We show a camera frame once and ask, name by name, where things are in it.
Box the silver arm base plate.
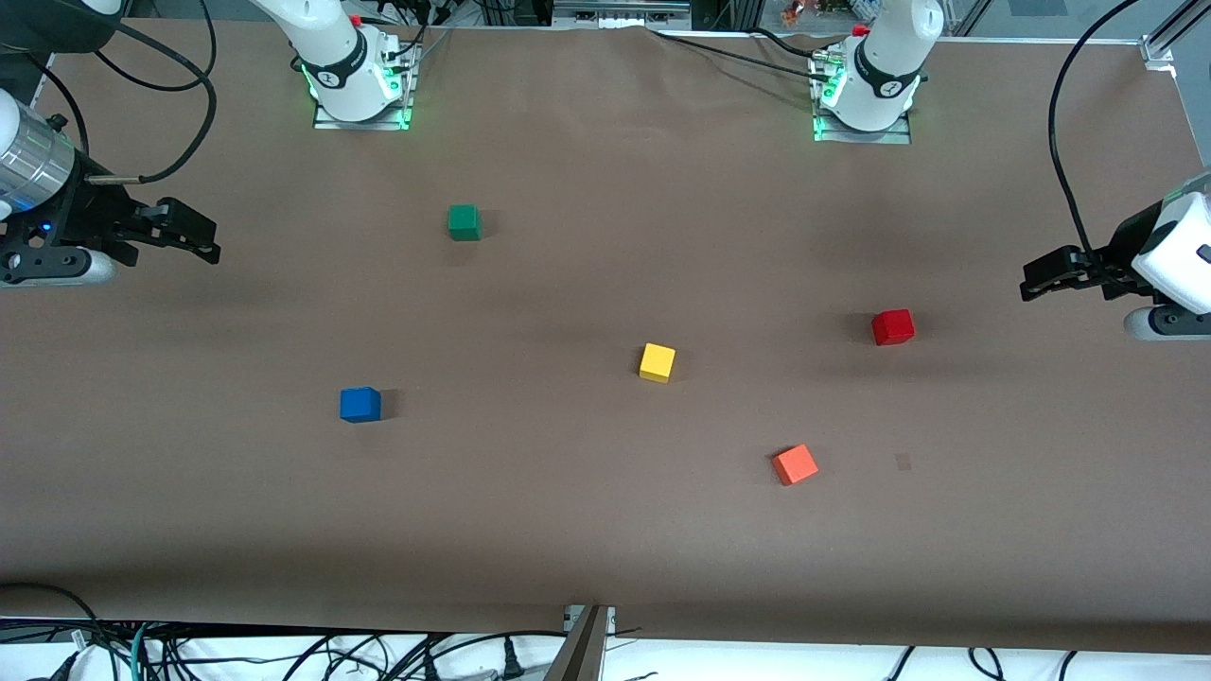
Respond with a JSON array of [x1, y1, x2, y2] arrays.
[[811, 49, 915, 146], [312, 36, 419, 131]]

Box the black floor cable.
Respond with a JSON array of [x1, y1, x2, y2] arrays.
[[0, 581, 103, 655]]

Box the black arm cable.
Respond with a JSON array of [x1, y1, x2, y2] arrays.
[[93, 0, 219, 94], [36, 59, 91, 160], [83, 19, 219, 185], [1046, 0, 1142, 258]]

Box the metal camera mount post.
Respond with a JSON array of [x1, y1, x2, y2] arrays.
[[543, 603, 619, 681]]

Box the aluminium frame profile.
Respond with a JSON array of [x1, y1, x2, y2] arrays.
[[1139, 0, 1211, 69]]

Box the grey power strip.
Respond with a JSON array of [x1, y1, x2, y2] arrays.
[[551, 0, 693, 29]]

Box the red wooden block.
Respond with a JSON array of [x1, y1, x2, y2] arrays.
[[870, 308, 917, 347]]

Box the brown paper table cover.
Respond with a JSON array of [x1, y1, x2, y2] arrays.
[[0, 17, 1211, 655]]

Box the orange wooden block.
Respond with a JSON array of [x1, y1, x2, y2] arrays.
[[771, 444, 820, 487]]

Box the black table cable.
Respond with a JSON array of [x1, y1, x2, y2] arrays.
[[752, 28, 834, 61], [648, 26, 829, 79]]

